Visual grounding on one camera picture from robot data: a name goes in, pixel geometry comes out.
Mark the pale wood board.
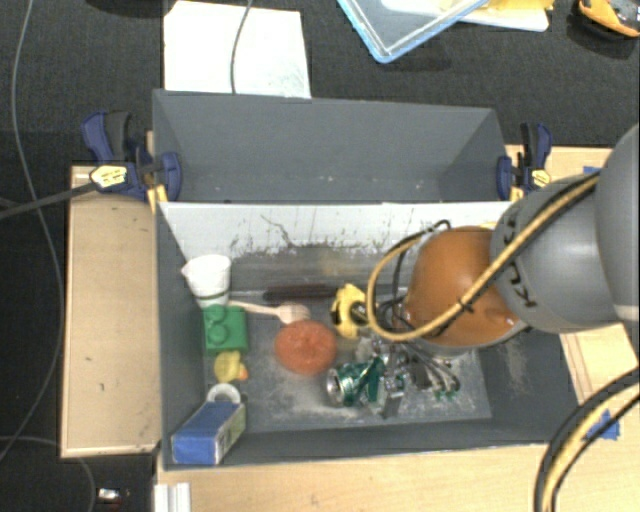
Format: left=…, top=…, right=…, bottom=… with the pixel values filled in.
left=59, top=164, right=164, bottom=459

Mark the pale wooden spoon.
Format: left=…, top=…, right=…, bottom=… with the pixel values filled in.
left=228, top=300, right=312, bottom=324

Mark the green toy brick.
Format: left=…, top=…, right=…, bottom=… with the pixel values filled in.
left=201, top=304, right=250, bottom=358

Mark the orange-red round sponge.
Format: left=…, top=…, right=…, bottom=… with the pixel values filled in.
left=273, top=319, right=338, bottom=376

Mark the yellow rubber duck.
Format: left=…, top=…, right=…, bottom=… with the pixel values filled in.
left=213, top=350, right=250, bottom=384

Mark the crushed green drink can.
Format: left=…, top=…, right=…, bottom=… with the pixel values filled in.
left=326, top=355, right=397, bottom=409

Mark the yellow and black toy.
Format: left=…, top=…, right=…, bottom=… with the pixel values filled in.
left=329, top=283, right=374, bottom=341

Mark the grey metal bin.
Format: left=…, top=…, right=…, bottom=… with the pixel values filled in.
left=151, top=88, right=581, bottom=472

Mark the white tape roll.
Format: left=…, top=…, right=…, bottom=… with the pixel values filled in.
left=205, top=382, right=243, bottom=407

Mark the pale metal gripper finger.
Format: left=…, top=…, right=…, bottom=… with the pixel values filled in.
left=381, top=390, right=406, bottom=421

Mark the blue and white box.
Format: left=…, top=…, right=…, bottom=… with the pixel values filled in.
left=170, top=400, right=248, bottom=467

